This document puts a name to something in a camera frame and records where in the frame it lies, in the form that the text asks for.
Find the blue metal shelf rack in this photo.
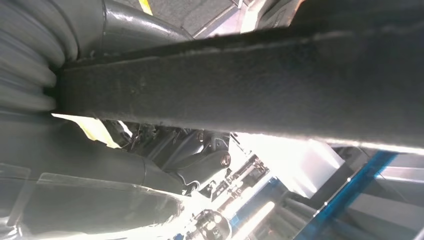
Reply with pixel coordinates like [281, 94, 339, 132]
[294, 150, 400, 240]

